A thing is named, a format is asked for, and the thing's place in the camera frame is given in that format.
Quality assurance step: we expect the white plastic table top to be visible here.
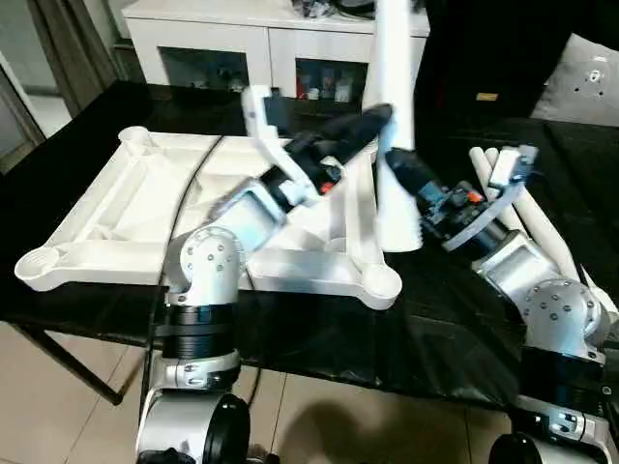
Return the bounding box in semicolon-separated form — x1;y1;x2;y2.
13;126;403;310

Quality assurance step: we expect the dark crumpled cloth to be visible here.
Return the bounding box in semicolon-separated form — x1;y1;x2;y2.
294;0;338;18

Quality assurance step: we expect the black tall furniture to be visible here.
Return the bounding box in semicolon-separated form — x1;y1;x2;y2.
415;0;619;122

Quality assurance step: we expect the white glass-door cabinet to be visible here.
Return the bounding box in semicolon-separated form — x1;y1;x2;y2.
123;0;431;102

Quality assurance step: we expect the grey printed cushion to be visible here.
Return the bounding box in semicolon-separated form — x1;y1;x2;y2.
529;32;619;128

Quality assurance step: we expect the black work mat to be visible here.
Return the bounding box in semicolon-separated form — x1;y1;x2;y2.
0;79;619;412

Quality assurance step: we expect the grey curtain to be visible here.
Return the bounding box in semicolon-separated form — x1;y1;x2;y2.
28;0;132;117

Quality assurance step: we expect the black work table leg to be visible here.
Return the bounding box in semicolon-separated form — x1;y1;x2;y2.
14;323;122;406

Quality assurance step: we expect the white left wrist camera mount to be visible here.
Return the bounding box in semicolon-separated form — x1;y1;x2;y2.
240;85;323;209

